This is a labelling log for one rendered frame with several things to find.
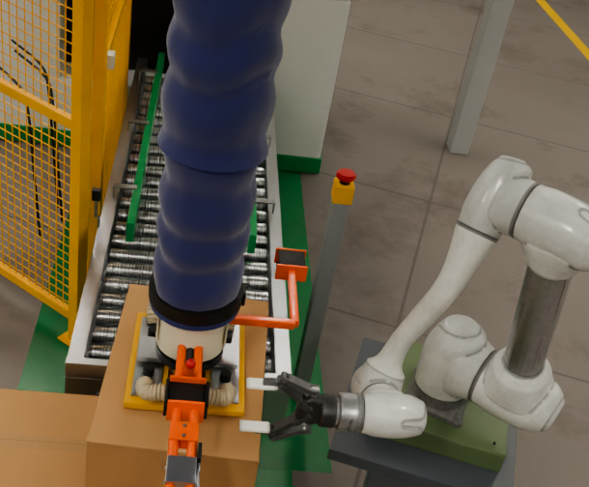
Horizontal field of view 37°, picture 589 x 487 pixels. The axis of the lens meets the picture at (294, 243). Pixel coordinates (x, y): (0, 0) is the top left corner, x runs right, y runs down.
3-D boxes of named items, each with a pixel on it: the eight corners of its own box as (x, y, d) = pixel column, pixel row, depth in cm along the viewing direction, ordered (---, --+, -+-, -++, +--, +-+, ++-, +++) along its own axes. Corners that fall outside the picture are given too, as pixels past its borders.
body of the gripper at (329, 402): (340, 410, 199) (299, 407, 197) (333, 436, 203) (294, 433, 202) (337, 386, 205) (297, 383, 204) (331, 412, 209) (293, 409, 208)
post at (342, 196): (291, 385, 365) (334, 176, 309) (306, 386, 366) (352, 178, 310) (291, 396, 360) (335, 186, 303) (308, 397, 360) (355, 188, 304)
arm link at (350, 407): (358, 442, 204) (332, 440, 203) (354, 413, 211) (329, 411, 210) (366, 414, 198) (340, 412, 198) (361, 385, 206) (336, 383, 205)
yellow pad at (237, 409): (207, 323, 242) (209, 309, 239) (243, 327, 243) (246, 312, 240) (202, 415, 214) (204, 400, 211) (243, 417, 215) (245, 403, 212)
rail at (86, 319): (135, 90, 472) (137, 57, 462) (145, 91, 473) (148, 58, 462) (65, 403, 283) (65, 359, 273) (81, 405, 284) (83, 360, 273)
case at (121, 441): (123, 385, 275) (129, 282, 252) (251, 400, 278) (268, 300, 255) (82, 550, 225) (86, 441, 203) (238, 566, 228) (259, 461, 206)
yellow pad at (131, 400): (137, 317, 239) (138, 302, 237) (174, 320, 241) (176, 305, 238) (123, 409, 212) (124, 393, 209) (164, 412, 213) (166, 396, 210)
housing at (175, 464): (164, 469, 186) (165, 454, 184) (196, 471, 187) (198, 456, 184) (161, 496, 180) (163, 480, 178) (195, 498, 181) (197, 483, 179)
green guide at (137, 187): (143, 65, 464) (144, 48, 459) (163, 67, 466) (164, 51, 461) (104, 239, 333) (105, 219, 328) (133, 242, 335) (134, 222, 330)
